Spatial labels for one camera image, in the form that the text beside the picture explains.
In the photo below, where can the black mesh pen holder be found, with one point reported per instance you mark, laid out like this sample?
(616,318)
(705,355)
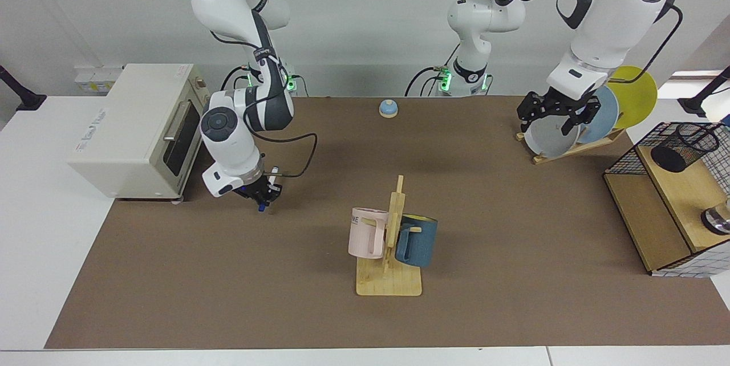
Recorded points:
(673,158)

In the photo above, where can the yellow plate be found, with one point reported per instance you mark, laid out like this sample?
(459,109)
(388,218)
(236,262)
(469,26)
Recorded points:
(636,98)

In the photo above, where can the white power strip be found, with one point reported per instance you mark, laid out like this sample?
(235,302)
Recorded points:
(91,78)

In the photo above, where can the wooden cup stand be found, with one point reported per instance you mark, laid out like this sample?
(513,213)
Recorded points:
(388,286)

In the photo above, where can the dark blue cup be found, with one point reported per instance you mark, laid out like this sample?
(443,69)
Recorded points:
(422,246)

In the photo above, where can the wooden plate rack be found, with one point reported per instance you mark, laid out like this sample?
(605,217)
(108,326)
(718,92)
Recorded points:
(570,152)

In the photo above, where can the pale toaster oven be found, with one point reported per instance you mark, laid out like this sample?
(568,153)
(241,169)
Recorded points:
(125,126)

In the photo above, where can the light blue plate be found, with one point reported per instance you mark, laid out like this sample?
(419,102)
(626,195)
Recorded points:
(601,121)

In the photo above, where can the black mount stand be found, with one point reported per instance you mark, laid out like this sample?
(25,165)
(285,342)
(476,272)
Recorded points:
(28,101)
(693,105)

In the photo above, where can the pink cup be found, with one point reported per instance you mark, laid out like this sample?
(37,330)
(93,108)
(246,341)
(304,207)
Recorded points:
(362,240)

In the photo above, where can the grey plate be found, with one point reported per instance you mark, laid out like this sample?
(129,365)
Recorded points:
(550,141)

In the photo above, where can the small blue round thing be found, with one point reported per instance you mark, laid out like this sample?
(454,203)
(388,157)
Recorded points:
(388,108)

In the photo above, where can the blue and white marker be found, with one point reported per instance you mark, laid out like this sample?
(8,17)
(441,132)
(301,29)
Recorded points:
(274,172)

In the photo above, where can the brown table cloth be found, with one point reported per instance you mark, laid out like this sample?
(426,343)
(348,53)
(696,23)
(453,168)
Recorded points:
(228,269)

